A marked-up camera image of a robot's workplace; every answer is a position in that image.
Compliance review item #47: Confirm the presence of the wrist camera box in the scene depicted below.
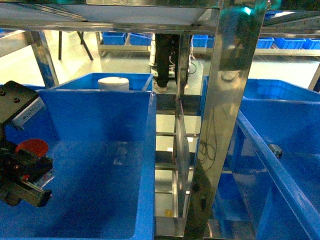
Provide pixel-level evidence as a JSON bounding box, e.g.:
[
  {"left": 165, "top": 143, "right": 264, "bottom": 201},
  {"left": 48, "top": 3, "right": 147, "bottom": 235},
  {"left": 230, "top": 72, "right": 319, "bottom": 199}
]
[{"left": 0, "top": 81, "right": 47, "bottom": 130}]

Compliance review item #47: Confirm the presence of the stainless steel roller shelf rack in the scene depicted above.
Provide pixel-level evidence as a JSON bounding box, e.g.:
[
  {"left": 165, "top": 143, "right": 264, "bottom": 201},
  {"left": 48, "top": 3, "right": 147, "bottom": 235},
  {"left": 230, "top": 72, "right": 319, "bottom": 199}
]
[{"left": 0, "top": 0, "right": 320, "bottom": 240}]

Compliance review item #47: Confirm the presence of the red round button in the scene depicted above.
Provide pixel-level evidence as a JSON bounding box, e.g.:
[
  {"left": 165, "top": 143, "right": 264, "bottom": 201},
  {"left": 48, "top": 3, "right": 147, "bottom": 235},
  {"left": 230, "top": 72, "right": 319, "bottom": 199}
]
[{"left": 15, "top": 138, "right": 49, "bottom": 158}]

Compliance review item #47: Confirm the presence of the person in green shirt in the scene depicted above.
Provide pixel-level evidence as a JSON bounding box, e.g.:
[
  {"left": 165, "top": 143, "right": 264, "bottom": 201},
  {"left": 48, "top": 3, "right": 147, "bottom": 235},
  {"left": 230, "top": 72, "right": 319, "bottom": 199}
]
[{"left": 153, "top": 33, "right": 180, "bottom": 94}]

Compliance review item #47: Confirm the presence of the blue bin behind with container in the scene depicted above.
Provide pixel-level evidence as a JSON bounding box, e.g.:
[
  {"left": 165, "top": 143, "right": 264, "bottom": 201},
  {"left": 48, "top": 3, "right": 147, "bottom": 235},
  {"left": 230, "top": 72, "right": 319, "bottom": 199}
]
[{"left": 52, "top": 72, "right": 153, "bottom": 92}]

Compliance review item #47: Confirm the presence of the blue bin centre shelf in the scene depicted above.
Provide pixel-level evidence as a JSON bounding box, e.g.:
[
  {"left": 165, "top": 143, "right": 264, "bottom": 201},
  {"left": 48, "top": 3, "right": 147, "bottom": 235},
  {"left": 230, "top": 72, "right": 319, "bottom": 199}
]
[{"left": 196, "top": 79, "right": 320, "bottom": 240}]

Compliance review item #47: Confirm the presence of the blue bin shelf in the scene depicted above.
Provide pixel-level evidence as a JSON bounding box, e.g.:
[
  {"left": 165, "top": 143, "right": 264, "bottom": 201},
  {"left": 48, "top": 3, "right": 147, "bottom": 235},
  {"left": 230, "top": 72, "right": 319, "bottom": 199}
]
[
  {"left": 0, "top": 89, "right": 157, "bottom": 240},
  {"left": 196, "top": 79, "right": 320, "bottom": 240}
]

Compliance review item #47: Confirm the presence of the white cylindrical container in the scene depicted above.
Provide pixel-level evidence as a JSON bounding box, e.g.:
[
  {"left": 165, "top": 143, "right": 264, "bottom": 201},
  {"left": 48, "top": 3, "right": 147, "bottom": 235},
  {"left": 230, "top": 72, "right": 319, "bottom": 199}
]
[{"left": 97, "top": 76, "right": 130, "bottom": 91}]

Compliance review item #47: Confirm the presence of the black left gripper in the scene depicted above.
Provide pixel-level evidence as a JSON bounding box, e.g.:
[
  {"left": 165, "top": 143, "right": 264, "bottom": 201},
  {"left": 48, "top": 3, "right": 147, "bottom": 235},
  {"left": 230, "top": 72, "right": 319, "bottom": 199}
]
[{"left": 0, "top": 147, "right": 53, "bottom": 208}]

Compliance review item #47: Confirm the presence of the blue bin left shelf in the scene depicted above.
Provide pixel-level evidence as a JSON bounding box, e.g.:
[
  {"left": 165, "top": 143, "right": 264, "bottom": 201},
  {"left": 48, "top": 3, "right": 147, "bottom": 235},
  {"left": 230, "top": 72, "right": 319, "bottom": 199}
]
[{"left": 0, "top": 89, "right": 157, "bottom": 240}]

